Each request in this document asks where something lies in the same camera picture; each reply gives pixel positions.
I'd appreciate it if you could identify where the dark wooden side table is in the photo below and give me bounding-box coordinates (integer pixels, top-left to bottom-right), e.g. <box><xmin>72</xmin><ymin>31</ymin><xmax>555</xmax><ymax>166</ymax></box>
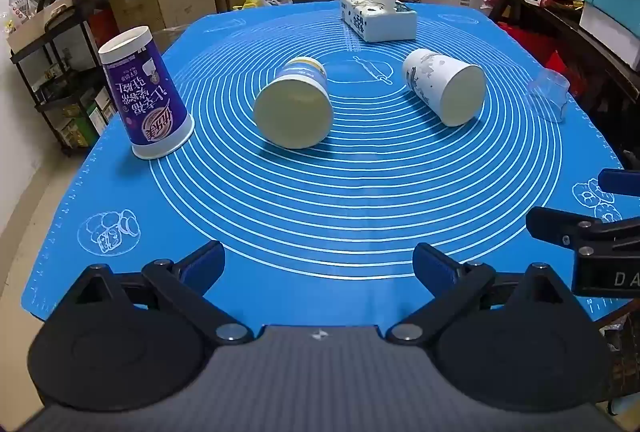
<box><xmin>487</xmin><ymin>0</ymin><xmax>640</xmax><ymax>135</ymax></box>

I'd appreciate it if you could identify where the white tissue box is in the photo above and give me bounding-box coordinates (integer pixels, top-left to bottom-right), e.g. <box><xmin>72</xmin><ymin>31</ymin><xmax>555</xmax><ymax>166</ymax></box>
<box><xmin>339</xmin><ymin>0</ymin><xmax>418</xmax><ymax>43</ymax></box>

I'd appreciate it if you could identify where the blue silicone baking mat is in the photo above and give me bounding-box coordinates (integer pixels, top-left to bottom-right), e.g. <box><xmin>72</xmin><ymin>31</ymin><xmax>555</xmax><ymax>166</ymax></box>
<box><xmin>20</xmin><ymin>1</ymin><xmax>632</xmax><ymax>328</ymax></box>

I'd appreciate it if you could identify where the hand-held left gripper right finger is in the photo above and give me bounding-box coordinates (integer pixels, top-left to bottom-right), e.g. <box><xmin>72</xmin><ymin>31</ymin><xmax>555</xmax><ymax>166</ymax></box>
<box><xmin>386</xmin><ymin>242</ymin><xmax>599</xmax><ymax>346</ymax></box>

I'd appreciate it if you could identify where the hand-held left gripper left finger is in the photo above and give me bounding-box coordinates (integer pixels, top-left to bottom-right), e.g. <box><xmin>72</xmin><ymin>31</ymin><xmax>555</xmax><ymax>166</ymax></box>
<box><xmin>47</xmin><ymin>240</ymin><xmax>255</xmax><ymax>346</ymax></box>

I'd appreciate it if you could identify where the white printed paper cup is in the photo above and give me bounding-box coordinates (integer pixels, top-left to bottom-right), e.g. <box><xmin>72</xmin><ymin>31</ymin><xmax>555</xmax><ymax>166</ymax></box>
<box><xmin>402</xmin><ymin>48</ymin><xmax>487</xmax><ymax>128</ymax></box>

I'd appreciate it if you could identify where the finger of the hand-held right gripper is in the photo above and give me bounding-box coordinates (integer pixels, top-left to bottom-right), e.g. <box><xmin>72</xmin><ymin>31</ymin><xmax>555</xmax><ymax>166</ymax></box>
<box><xmin>526</xmin><ymin>206</ymin><xmax>640</xmax><ymax>259</ymax></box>
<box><xmin>598</xmin><ymin>169</ymin><xmax>640</xmax><ymax>199</ymax></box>

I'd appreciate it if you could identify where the clear plastic cup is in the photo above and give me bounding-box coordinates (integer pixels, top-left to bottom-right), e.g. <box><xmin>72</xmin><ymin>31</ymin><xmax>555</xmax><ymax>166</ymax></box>
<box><xmin>526</xmin><ymin>68</ymin><xmax>571</xmax><ymax>123</ymax></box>

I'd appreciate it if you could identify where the black shelf rack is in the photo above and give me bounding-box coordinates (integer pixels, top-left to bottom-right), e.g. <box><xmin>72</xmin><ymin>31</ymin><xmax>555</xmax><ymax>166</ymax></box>
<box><xmin>9</xmin><ymin>0</ymin><xmax>118</xmax><ymax>158</ymax></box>

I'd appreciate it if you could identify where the purple paper cup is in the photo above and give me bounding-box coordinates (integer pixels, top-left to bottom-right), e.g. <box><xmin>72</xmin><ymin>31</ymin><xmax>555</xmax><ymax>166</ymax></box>
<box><xmin>98</xmin><ymin>26</ymin><xmax>195</xmax><ymax>160</ymax></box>

